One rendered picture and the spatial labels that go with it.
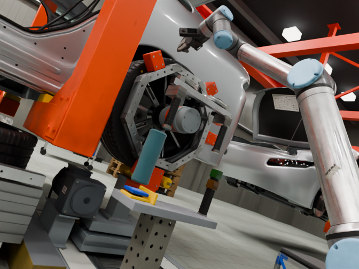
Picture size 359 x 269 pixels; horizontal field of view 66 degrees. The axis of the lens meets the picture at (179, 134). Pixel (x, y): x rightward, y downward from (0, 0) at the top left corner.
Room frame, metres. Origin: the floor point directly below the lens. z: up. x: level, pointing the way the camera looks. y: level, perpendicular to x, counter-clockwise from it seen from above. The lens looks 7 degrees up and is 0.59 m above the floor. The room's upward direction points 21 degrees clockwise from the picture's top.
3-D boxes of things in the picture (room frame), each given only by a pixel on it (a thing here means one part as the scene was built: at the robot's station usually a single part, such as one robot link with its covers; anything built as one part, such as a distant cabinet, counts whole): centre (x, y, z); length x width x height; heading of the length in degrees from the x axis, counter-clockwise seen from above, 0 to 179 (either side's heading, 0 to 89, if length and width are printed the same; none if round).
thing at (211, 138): (1.70, -0.17, 0.85); 0.09 x 0.08 x 0.07; 128
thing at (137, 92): (1.50, 0.07, 0.85); 0.54 x 0.07 x 0.54; 128
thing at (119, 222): (1.64, 0.18, 0.32); 0.40 x 0.30 x 0.28; 128
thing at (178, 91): (1.24, 0.08, 0.93); 0.09 x 0.05 x 0.05; 38
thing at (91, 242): (1.66, 0.15, 0.13); 0.50 x 0.36 x 0.10; 128
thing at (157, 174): (1.54, 0.10, 0.48); 0.16 x 0.12 x 0.17; 38
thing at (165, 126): (1.21, 0.06, 0.83); 0.04 x 0.04 x 0.16
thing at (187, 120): (1.45, 0.03, 0.85); 0.21 x 0.14 x 0.14; 38
